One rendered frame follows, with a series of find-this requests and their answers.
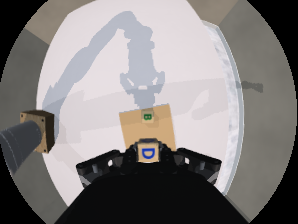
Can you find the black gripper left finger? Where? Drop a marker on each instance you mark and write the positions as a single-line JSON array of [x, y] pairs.
[[97, 166]]

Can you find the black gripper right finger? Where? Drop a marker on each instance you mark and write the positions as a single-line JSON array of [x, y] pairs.
[[207, 166]]

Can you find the tan flat square mat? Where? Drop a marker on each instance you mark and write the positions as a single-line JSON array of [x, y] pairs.
[[162, 128]]

